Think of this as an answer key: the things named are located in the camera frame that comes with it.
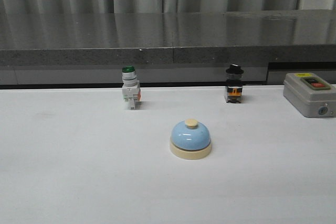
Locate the blue call bell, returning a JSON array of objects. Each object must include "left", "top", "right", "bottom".
[{"left": 170, "top": 119, "right": 212, "bottom": 160}]

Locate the grey stone counter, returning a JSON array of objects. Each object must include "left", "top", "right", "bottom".
[{"left": 1, "top": 10, "right": 335, "bottom": 88}]

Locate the green pushbutton switch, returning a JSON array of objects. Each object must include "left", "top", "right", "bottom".
[{"left": 122, "top": 66, "right": 141, "bottom": 110}]

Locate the black rotary selector switch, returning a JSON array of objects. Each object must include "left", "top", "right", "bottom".
[{"left": 225, "top": 64, "right": 244, "bottom": 103}]

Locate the grey on-off switch box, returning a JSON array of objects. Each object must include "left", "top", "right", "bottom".
[{"left": 283, "top": 72, "right": 335, "bottom": 118}]

